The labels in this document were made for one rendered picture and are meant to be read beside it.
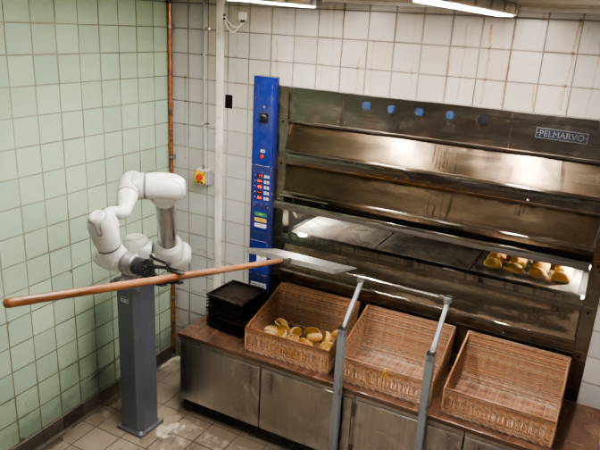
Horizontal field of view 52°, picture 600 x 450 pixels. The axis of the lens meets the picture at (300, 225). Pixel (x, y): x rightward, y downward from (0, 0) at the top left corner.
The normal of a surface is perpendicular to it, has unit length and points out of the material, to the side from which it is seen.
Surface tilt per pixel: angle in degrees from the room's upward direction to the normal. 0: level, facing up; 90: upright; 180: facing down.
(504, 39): 90
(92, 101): 90
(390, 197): 70
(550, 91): 90
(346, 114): 91
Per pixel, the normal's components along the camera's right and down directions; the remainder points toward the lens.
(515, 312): -0.42, -0.08
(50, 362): 0.88, 0.19
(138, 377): 0.27, 0.32
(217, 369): -0.46, 0.26
